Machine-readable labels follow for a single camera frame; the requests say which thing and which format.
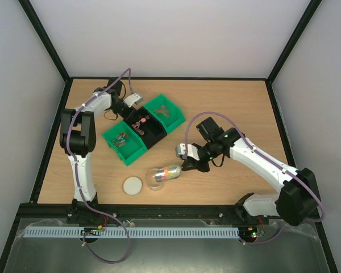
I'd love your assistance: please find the green bin with star candies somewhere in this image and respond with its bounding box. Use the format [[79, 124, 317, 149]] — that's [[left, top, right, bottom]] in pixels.
[[144, 94, 185, 134]]

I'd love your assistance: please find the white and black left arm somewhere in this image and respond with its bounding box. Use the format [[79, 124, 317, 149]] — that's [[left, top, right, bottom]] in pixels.
[[60, 78, 142, 207]]

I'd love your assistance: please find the clear plastic jar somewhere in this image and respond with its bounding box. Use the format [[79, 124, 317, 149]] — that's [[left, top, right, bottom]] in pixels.
[[145, 168, 164, 191]]

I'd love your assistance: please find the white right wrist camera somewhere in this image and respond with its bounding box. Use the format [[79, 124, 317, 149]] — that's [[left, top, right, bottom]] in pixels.
[[175, 143, 199, 160]]

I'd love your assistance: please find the black bin with lollipops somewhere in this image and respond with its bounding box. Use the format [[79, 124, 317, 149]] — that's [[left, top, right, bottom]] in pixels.
[[120, 107, 167, 150]]

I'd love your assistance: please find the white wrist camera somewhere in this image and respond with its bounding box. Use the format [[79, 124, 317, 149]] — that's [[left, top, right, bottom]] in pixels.
[[175, 143, 199, 160], [124, 93, 143, 107]]

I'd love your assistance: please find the light blue slotted cable duct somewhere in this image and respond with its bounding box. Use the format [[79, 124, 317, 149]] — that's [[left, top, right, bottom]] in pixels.
[[23, 226, 239, 239]]

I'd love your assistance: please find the white round jar lid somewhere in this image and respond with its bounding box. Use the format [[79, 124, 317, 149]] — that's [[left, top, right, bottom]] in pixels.
[[123, 177, 143, 196]]

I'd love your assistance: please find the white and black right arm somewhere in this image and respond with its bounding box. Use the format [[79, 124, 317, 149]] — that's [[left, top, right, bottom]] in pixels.
[[176, 117, 324, 226]]

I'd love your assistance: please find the silver metal scoop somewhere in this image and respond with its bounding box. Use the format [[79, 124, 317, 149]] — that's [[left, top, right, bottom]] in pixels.
[[155, 164, 181, 183]]

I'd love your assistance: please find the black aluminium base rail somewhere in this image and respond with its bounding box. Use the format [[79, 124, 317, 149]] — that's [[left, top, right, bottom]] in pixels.
[[16, 202, 319, 225]]

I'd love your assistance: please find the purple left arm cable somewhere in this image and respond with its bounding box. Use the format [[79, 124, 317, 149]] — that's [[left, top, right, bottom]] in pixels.
[[65, 67, 133, 263]]

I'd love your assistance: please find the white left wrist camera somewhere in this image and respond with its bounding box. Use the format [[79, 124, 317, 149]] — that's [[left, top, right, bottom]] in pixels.
[[124, 93, 143, 107]]

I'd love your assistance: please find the green bin on left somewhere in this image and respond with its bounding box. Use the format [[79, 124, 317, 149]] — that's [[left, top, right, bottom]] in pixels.
[[102, 121, 148, 166]]

